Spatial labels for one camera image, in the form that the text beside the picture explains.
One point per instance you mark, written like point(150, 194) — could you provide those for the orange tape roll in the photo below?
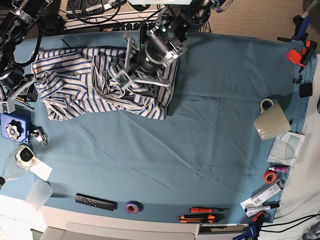
point(270, 177)

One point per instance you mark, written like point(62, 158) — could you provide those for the small black box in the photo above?
point(305, 90)

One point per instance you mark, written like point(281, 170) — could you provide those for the small purple tube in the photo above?
point(282, 169)

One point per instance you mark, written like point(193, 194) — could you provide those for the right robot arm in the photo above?
point(22, 16)

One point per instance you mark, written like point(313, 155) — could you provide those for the blue white striped T-shirt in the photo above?
point(76, 81)

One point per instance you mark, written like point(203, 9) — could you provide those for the black power strip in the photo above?
point(124, 26)

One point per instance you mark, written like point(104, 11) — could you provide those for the teal table cloth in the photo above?
point(206, 153)

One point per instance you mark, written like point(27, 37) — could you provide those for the clear plastic bottle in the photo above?
point(17, 164)

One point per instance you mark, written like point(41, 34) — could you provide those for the beige ceramic mug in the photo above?
point(272, 120)

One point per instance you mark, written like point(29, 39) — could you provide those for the orange black clamp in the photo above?
point(303, 57)

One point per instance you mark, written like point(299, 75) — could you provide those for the orange utility knife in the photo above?
point(199, 218)

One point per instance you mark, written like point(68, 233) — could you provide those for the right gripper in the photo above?
point(30, 94)

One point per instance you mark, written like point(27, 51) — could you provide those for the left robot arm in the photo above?
point(181, 20)

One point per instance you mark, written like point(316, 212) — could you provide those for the leaf pattern card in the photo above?
point(286, 149)

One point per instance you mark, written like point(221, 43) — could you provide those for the red screwdriver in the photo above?
point(199, 210)

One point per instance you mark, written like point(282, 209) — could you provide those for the translucent plastic cup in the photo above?
point(39, 194)

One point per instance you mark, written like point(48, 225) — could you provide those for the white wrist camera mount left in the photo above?
point(131, 73)

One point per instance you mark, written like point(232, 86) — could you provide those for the blue black clamp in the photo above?
point(253, 230)

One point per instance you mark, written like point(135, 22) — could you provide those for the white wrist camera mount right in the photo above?
point(7, 99)

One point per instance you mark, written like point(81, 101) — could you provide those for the black marker pen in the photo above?
point(261, 208)

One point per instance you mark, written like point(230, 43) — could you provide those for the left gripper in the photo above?
point(161, 50)

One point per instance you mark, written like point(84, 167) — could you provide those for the purple tape roll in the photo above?
point(133, 207)

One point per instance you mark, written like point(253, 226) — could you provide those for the blue box with knob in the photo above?
point(15, 127)

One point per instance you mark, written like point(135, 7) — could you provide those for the small metal padlock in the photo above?
point(40, 136)

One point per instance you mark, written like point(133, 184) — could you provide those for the white packaged item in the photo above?
point(264, 195)

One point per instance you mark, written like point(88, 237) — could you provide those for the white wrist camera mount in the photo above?
point(131, 73)
point(7, 99)

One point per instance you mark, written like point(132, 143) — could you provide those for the black remote control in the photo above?
point(95, 202)

